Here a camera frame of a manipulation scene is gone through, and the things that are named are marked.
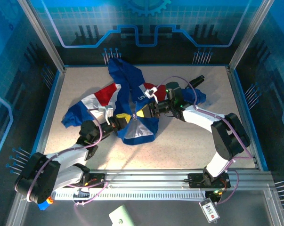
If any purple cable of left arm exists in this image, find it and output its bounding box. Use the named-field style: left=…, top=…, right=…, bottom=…
left=14, top=108, right=109, bottom=226

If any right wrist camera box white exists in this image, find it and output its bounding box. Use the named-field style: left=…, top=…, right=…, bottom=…
left=143, top=86, right=158, bottom=99

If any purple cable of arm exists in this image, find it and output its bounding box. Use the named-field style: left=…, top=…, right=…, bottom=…
left=14, top=108, right=109, bottom=226
left=155, top=75, right=253, bottom=206

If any pale green card box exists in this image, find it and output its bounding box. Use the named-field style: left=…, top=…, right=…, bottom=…
left=108, top=204, right=136, bottom=226

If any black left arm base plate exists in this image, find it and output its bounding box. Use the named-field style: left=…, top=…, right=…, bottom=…
left=81, top=174, right=109, bottom=189

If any black stapler-shaped tool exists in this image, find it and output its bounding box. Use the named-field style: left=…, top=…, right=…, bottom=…
left=188, top=75, right=205, bottom=87

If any blue block with orange studs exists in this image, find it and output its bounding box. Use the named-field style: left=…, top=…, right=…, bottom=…
left=37, top=196, right=55, bottom=211

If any aluminium side frame rail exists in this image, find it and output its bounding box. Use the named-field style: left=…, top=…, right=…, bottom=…
left=225, top=65, right=269, bottom=171
left=26, top=67, right=67, bottom=171

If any white slotted cable duct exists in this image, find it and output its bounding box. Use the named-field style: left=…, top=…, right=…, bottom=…
left=51, top=190, right=207, bottom=201

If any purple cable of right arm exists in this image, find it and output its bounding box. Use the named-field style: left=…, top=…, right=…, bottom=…
left=155, top=75, right=253, bottom=206

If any aluminium frame post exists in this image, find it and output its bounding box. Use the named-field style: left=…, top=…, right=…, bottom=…
left=17, top=0, right=67, bottom=73
left=227, top=0, right=275, bottom=72

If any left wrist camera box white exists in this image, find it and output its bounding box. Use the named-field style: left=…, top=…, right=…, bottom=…
left=97, top=105, right=114, bottom=116

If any aluminium front frame rail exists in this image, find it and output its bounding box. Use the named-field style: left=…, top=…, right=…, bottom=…
left=82, top=169, right=275, bottom=189

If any white badge card with holder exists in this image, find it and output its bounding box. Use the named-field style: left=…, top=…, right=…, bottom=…
left=198, top=197, right=221, bottom=223

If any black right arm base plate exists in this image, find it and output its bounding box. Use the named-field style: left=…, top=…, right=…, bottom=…
left=187, top=173, right=232, bottom=189

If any blue red white jacket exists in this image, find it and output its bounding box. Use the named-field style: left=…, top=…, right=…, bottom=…
left=61, top=58, right=207, bottom=146

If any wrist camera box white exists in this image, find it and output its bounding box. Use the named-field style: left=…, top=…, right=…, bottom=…
left=143, top=86, right=158, bottom=99
left=97, top=105, right=114, bottom=116

